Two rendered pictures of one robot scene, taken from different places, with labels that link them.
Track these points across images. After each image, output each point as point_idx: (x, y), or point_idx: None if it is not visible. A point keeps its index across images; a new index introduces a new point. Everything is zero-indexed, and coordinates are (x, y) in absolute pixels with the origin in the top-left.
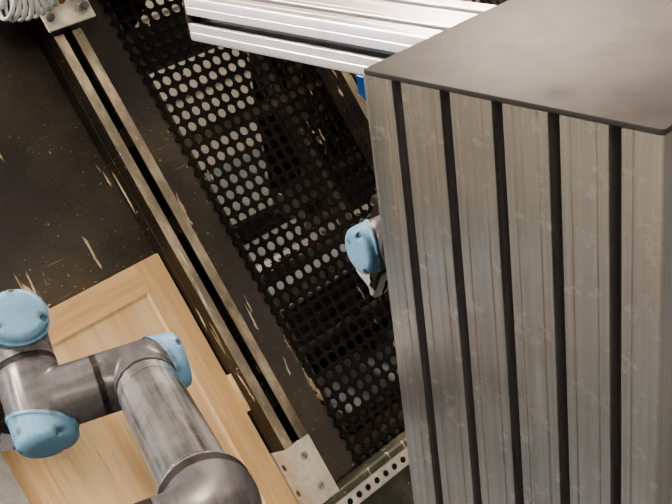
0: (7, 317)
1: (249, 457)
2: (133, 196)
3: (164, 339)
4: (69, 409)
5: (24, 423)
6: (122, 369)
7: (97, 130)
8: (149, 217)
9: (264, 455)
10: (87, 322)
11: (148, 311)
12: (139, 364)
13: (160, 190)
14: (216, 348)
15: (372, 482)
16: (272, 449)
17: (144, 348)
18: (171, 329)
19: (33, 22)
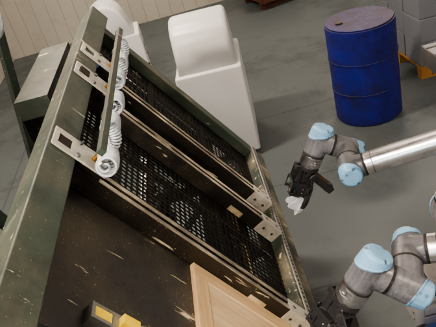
0: (382, 256)
1: (279, 324)
2: (172, 241)
3: (408, 229)
4: (423, 276)
5: (426, 290)
6: (422, 246)
7: (139, 218)
8: (186, 245)
9: (280, 320)
10: (209, 309)
11: (213, 289)
12: (429, 237)
13: (181, 230)
14: (240, 287)
15: (305, 303)
16: (281, 315)
17: (412, 235)
18: (224, 291)
19: (77, 181)
